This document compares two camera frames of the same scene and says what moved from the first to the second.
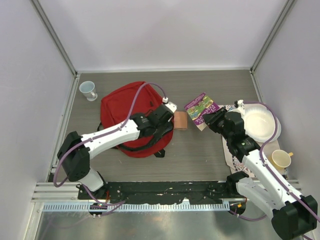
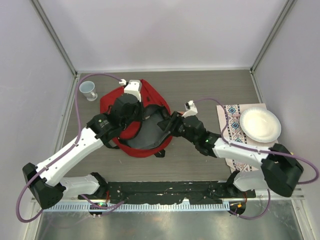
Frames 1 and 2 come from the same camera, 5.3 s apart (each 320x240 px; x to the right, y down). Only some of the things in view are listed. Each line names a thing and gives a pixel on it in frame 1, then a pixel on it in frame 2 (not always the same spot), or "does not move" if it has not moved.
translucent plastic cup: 87,88 does not move
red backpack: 119,105 does not move
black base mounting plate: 199,192 does not move
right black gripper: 212,118 -> 169,125
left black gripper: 160,132 -> 139,105
